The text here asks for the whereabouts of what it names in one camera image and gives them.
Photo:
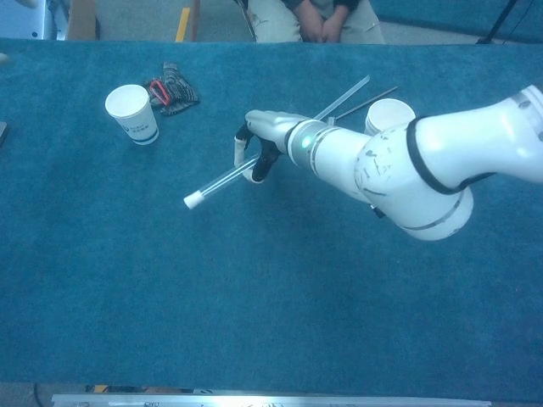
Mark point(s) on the dark flat object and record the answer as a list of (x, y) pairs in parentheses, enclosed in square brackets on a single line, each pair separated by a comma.
[(2, 133)]

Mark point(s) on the teal felt table cloth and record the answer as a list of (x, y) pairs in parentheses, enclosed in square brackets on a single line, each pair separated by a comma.
[(271, 297)]

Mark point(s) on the thin dark metal rod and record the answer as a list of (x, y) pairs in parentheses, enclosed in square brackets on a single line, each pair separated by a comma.
[(382, 94)]

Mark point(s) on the seated person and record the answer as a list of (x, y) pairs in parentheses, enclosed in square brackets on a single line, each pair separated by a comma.
[(275, 21)]

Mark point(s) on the yellow object under table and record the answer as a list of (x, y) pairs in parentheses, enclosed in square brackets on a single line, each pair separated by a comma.
[(99, 388)]

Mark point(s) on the silver metal cabinet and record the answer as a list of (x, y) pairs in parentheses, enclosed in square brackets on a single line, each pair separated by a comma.
[(21, 21)]

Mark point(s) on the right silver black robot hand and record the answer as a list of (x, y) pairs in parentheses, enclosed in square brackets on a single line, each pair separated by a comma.
[(271, 127)]

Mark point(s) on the aluminium frame rail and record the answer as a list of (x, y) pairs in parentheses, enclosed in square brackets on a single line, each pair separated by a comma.
[(271, 401)]

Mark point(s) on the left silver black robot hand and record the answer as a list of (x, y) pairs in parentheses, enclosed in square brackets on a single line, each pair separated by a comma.
[(29, 3)]

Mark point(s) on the orange red plastic clip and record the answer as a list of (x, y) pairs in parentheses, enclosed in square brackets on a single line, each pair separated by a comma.
[(166, 102)]

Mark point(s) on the wooden post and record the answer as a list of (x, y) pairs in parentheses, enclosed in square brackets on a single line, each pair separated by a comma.
[(195, 21)]

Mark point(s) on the black tripod leg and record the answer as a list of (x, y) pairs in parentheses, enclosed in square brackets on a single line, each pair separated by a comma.
[(500, 20)]

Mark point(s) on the brown cardboard box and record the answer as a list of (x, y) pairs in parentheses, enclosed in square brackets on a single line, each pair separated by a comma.
[(82, 19)]

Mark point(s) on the small white stopper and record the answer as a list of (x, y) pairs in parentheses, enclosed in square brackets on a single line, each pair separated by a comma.
[(193, 200)]

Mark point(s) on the white paper cup blue print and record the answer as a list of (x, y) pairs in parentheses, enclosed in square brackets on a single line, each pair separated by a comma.
[(127, 104), (388, 116)]

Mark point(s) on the transparent glass test tube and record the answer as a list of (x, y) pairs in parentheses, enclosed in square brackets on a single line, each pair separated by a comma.
[(220, 181)]

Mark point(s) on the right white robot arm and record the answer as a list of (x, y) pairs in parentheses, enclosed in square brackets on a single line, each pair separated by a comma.
[(424, 169)]

